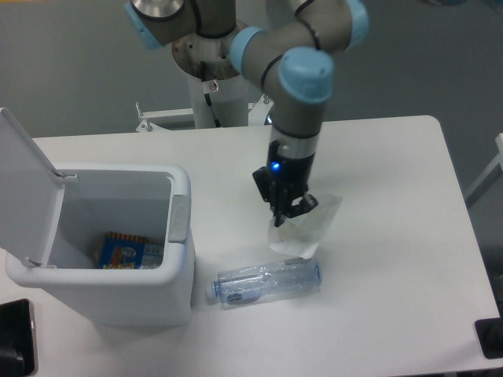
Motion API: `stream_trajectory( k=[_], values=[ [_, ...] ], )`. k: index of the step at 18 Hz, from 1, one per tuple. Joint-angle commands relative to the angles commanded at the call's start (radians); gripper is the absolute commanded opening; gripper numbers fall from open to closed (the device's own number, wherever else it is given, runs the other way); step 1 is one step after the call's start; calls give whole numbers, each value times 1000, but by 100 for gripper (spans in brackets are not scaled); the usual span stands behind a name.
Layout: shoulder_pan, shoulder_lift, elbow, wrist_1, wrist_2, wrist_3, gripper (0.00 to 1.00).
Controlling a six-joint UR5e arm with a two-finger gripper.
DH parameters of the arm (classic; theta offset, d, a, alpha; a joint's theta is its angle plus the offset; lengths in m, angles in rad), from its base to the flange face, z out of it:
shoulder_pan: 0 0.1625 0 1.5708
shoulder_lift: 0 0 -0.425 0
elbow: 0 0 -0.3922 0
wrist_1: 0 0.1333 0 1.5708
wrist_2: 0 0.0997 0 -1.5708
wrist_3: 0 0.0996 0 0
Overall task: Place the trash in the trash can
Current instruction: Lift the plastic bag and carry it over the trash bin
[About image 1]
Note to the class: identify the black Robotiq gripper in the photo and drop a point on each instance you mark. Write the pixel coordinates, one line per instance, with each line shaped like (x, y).
(285, 175)

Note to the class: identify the clear plastic wrapper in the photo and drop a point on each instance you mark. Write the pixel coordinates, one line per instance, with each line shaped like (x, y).
(300, 236)

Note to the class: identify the clear plastic bottle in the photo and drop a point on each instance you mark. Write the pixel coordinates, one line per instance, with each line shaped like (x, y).
(273, 281)

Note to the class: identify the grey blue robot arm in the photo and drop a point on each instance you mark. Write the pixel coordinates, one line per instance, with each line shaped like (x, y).
(292, 65)

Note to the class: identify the white plastic trash can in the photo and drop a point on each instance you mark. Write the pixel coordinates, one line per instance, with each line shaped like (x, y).
(153, 201)

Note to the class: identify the white trash can lid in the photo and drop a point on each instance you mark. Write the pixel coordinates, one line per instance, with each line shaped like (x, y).
(31, 195)

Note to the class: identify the colourful snack package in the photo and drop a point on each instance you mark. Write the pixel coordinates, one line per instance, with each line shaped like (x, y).
(126, 251)

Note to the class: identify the black device right corner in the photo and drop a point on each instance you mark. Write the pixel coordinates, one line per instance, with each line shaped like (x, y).
(489, 332)

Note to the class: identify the black device corner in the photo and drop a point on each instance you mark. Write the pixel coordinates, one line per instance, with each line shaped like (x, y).
(489, 332)
(18, 351)

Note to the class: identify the black device left corner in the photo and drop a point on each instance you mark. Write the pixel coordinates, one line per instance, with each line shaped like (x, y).
(18, 351)

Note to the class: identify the white table bracket middle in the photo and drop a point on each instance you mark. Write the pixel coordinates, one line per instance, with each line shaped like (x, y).
(259, 113)

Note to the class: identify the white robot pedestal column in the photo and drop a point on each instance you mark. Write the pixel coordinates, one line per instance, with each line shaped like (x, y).
(218, 93)

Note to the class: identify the white table leg bracket left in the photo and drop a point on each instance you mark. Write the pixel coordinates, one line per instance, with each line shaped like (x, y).
(178, 119)

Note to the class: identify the white frame right edge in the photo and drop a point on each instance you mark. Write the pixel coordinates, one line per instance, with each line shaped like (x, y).
(487, 177)

